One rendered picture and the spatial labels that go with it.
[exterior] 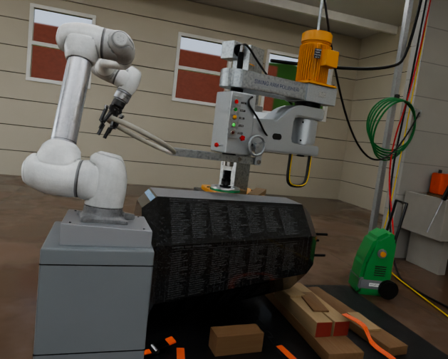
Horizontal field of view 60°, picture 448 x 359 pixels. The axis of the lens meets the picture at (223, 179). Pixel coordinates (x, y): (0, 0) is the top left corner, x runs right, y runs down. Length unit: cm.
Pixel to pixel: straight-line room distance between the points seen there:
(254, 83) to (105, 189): 150
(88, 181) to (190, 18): 760
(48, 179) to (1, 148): 717
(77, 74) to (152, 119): 685
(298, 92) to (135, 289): 195
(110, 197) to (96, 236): 16
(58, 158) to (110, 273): 48
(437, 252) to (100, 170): 417
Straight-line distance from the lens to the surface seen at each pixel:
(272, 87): 283
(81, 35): 185
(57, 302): 159
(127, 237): 154
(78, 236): 154
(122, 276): 155
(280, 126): 289
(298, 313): 283
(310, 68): 313
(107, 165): 159
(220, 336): 239
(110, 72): 237
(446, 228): 490
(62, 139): 168
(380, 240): 374
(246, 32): 928
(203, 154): 262
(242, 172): 349
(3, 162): 880
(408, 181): 529
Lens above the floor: 126
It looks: 6 degrees down
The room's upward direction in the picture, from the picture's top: 7 degrees clockwise
